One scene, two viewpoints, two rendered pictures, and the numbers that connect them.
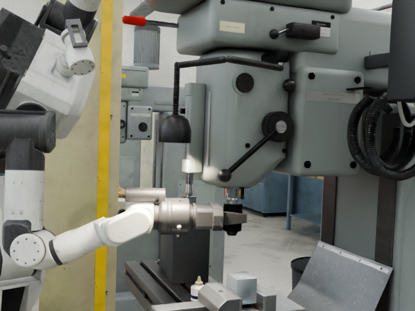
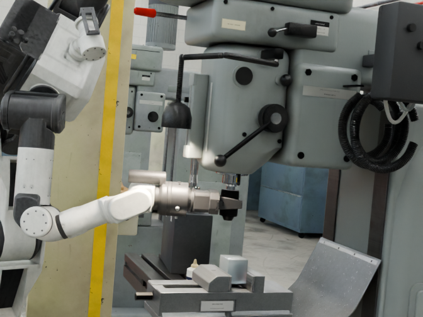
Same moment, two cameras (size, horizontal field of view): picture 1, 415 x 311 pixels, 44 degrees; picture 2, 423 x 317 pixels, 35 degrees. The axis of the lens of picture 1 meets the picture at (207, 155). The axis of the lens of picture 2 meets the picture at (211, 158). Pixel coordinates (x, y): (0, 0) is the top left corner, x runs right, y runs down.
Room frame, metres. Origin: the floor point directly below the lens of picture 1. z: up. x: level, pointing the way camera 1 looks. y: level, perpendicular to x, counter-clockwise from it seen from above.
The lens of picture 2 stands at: (-0.48, -0.08, 1.43)
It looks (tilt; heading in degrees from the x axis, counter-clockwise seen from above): 3 degrees down; 2
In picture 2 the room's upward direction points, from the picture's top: 5 degrees clockwise
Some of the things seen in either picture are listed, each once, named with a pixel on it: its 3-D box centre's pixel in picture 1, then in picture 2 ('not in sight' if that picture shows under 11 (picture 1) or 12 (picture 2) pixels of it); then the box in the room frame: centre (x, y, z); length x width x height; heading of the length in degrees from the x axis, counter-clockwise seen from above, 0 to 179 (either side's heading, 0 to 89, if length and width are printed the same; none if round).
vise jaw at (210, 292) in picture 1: (218, 298); (211, 277); (1.17, -0.04, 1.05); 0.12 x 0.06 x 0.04; 23
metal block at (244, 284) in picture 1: (241, 287); (233, 268); (1.19, -0.09, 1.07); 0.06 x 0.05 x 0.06; 23
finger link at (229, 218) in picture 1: (234, 218); (230, 204); (1.22, -0.07, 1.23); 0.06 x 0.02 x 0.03; 97
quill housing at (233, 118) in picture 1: (238, 119); (238, 110); (1.25, -0.07, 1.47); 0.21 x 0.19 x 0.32; 22
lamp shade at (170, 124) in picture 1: (175, 128); (177, 114); (1.12, 0.07, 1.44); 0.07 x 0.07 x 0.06
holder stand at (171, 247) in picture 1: (183, 244); (185, 236); (1.68, 0.07, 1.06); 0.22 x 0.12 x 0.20; 15
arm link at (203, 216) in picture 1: (195, 216); (194, 200); (1.24, 0.02, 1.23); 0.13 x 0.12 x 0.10; 7
